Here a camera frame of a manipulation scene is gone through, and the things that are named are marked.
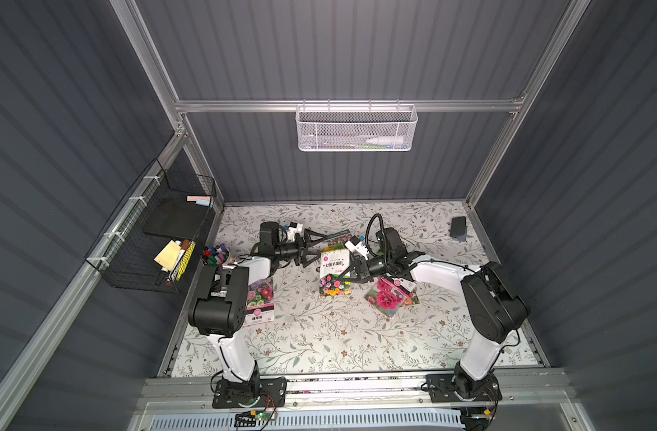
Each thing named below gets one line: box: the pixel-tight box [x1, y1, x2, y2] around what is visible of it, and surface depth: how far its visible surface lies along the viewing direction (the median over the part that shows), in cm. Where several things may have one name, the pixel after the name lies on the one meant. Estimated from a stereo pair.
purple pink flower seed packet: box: [244, 276, 275, 327], surface depth 93 cm
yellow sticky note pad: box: [153, 238, 182, 273], surface depth 70 cm
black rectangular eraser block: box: [449, 216, 467, 242], surface depth 111 cm
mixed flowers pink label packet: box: [319, 246, 352, 297], surface depth 84 cm
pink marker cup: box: [201, 243, 231, 266], surface depth 90 cm
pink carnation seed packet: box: [364, 274, 421, 318], surface depth 93 cm
